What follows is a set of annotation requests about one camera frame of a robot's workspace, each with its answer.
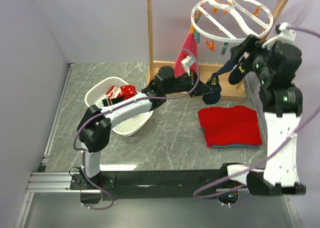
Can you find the white perforated plastic basket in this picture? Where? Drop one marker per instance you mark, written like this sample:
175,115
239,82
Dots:
98,92

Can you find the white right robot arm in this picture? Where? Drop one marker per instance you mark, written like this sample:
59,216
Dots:
282,105

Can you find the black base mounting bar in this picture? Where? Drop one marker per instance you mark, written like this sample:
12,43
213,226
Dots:
156,184

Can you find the navy santa pattern sock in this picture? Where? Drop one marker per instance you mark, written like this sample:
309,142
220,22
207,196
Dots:
238,74

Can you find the pink hanging towel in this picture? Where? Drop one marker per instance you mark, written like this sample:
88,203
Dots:
189,44

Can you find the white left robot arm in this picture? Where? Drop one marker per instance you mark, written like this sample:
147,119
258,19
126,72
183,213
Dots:
95,127

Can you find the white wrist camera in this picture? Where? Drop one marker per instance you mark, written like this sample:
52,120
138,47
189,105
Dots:
284,34
187,63

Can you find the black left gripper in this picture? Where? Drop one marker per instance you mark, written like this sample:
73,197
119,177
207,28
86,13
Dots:
202,89

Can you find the grey folded towel underneath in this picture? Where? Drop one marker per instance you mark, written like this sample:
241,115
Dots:
232,146

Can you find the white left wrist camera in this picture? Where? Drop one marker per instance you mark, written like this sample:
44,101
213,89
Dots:
187,63

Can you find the black sock with stripes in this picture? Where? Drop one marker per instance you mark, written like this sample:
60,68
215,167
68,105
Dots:
109,102

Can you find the white round clip hanger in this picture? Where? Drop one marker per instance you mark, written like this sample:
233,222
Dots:
230,16

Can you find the aluminium frame rail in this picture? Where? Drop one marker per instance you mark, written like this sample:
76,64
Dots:
49,182

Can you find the red white patterned sock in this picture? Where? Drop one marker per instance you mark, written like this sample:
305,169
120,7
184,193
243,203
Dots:
113,92

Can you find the wooden hanging rack frame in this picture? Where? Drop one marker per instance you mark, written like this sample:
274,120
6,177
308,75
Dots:
276,7

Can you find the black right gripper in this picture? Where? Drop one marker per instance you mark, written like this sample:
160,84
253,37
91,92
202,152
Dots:
236,52

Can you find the red folded towel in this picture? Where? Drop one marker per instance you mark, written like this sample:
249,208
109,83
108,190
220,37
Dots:
231,125

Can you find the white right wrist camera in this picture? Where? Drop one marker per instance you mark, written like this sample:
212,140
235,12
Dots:
284,34

